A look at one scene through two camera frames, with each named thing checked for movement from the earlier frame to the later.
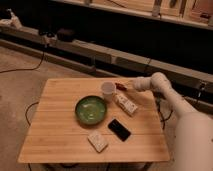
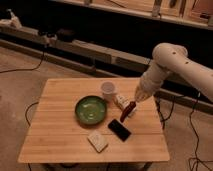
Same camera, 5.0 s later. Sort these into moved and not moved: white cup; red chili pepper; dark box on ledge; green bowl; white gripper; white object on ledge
Moved: red chili pepper; white gripper
Not moved: white object on ledge; white cup; dark box on ledge; green bowl
